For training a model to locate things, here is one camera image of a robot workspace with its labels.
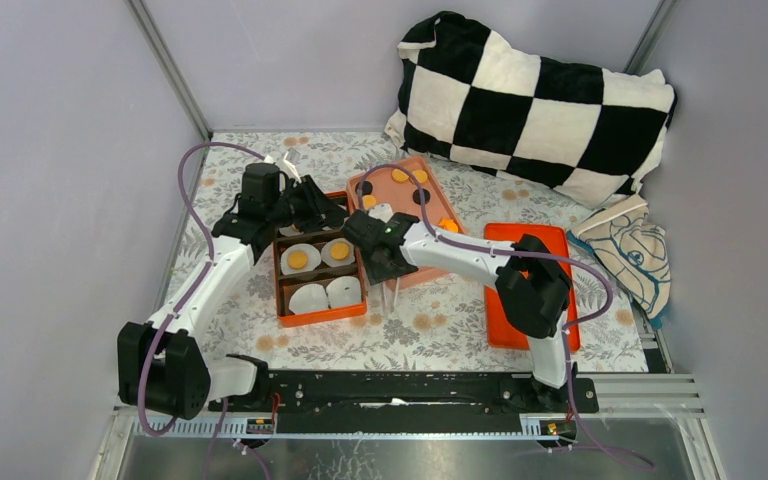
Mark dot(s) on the yellow round biscuit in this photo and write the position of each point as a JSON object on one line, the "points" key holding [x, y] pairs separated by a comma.
{"points": [[297, 260], [421, 176], [340, 250], [399, 176], [368, 201]]}

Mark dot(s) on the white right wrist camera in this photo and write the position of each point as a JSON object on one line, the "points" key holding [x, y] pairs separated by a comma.
{"points": [[381, 211]]}

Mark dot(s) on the black white checkered pillow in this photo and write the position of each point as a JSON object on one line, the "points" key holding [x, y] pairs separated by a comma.
{"points": [[468, 96]]}

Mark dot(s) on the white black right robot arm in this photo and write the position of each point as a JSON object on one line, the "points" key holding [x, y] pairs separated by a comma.
{"points": [[548, 352]]}

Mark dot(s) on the black sandwich cookie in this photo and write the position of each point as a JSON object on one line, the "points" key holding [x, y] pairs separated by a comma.
{"points": [[421, 196], [364, 188]]}

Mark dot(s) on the orange box lid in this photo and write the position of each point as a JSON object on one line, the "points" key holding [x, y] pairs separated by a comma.
{"points": [[530, 295]]}

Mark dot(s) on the beige blue printed cloth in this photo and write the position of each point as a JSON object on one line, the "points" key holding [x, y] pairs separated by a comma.
{"points": [[633, 249]]}

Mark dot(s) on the orange cookie box with liners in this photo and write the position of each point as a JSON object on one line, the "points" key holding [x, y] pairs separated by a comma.
{"points": [[286, 285]]}

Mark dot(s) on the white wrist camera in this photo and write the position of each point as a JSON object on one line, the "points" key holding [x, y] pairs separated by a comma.
{"points": [[287, 164], [381, 211]]}

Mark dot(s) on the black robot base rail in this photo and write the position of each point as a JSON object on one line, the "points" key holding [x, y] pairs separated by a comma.
{"points": [[390, 402]]}

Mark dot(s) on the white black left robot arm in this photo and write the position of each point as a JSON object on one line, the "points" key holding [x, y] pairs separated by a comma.
{"points": [[162, 364]]}

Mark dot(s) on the floral tablecloth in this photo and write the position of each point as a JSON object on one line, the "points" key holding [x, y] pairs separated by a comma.
{"points": [[436, 325]]}

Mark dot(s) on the white paper liner top left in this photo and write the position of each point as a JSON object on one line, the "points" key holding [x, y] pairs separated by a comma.
{"points": [[289, 231]]}

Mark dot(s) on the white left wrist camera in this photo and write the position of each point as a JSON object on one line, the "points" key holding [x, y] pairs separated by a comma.
{"points": [[287, 164]]}

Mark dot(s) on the metal serving tongs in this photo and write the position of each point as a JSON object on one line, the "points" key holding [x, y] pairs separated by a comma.
{"points": [[390, 290]]}

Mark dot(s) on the white paper liner middle right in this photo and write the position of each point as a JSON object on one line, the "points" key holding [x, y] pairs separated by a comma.
{"points": [[329, 261]]}

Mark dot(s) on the orange fish cookie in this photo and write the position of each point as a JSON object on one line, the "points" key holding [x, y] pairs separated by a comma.
{"points": [[449, 224]]}

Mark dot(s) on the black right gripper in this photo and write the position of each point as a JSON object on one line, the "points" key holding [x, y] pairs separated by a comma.
{"points": [[376, 273]]}

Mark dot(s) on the pink cookie tray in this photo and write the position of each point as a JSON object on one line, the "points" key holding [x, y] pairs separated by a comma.
{"points": [[410, 199]]}

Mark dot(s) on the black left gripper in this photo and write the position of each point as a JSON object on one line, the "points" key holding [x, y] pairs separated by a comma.
{"points": [[329, 212]]}

